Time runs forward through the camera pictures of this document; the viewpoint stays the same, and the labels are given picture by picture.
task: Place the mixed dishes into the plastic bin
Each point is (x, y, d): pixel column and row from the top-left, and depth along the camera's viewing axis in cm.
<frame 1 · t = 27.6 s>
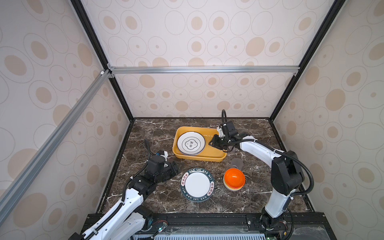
left hand: (186, 166, 76), fingers open
right hand: (209, 143, 91), fingers open
yellow plastic bin: (210, 153, 94), point 7 cm above the table
white plate quatrefoil pattern: (191, 143, 105), point 2 cm above the table
white plate green rim: (197, 184, 87), on the table
orange bowl: (235, 178, 83), point 8 cm above the table
clear cup near bowl: (237, 163, 92), point 4 cm above the table

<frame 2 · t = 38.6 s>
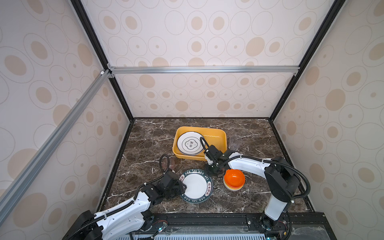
left hand: (189, 187, 81), fingers open
right hand: (205, 174, 88), fingers closed
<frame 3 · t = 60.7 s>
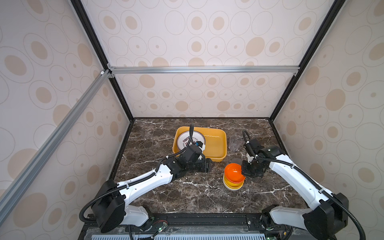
left hand: (215, 164, 75), fingers open
right hand: (243, 173, 79), fingers closed
orange bowl: (233, 173, 80), point 12 cm above the table
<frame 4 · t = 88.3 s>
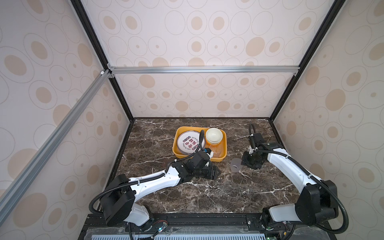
left hand: (221, 172, 75), fingers open
right hand: (244, 163, 85), fingers open
cream white bowl: (214, 136, 104), point 6 cm above the table
